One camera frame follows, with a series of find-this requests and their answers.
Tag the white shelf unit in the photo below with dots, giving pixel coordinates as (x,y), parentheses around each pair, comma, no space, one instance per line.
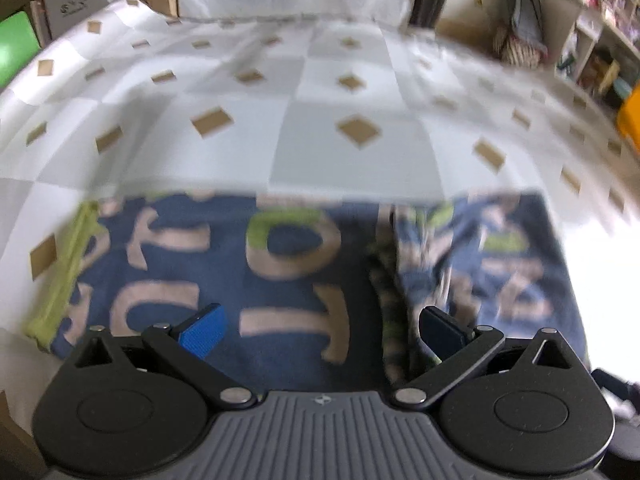
(597,25)

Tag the blue letter-print pants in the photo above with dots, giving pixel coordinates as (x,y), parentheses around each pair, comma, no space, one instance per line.
(300,270)

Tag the green plastic chair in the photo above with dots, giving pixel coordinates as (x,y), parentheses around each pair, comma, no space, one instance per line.
(17,45)

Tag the grey backpack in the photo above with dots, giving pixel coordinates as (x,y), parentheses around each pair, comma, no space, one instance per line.
(525,12)

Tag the woven patterned bag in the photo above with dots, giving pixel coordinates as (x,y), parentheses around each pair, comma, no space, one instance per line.
(520,50)

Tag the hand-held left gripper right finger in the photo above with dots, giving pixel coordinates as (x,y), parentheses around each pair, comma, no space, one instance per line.
(440,332)

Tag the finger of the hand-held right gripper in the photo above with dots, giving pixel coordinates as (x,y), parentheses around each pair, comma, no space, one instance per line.
(612,382)

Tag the yellow plastic chair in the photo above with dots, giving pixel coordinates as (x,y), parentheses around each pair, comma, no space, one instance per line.
(630,122)

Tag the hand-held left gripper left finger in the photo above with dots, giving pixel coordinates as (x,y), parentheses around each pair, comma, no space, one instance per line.
(205,332)

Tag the grey white checkered tablecloth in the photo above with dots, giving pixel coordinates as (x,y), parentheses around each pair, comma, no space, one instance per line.
(325,135)

